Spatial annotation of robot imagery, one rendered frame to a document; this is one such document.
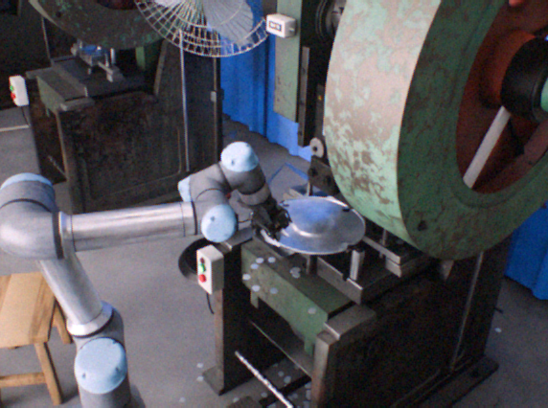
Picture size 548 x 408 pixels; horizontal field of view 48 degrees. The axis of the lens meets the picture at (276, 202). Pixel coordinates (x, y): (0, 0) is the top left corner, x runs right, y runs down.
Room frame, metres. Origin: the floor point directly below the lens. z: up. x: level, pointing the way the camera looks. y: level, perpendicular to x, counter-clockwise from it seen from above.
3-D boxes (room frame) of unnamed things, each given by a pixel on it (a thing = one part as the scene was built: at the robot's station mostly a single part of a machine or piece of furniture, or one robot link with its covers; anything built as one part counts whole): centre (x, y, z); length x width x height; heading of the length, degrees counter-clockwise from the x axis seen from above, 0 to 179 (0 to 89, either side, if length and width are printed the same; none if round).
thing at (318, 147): (1.51, -0.18, 1.04); 0.17 x 0.15 x 0.30; 130
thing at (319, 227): (1.45, -0.11, 0.78); 0.29 x 0.29 x 0.01
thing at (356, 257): (1.32, -0.22, 0.75); 0.03 x 0.03 x 0.10; 40
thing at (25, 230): (1.04, 0.32, 1.02); 0.49 x 0.11 x 0.12; 107
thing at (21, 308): (1.57, 0.87, 0.16); 0.34 x 0.24 x 0.34; 11
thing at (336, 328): (1.42, -0.49, 0.45); 0.92 x 0.12 x 0.90; 130
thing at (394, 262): (1.40, -0.32, 0.76); 0.17 x 0.06 x 0.10; 40
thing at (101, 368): (1.02, 0.40, 0.62); 0.13 x 0.12 x 0.14; 17
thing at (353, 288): (1.53, -0.21, 0.68); 0.45 x 0.30 x 0.06; 40
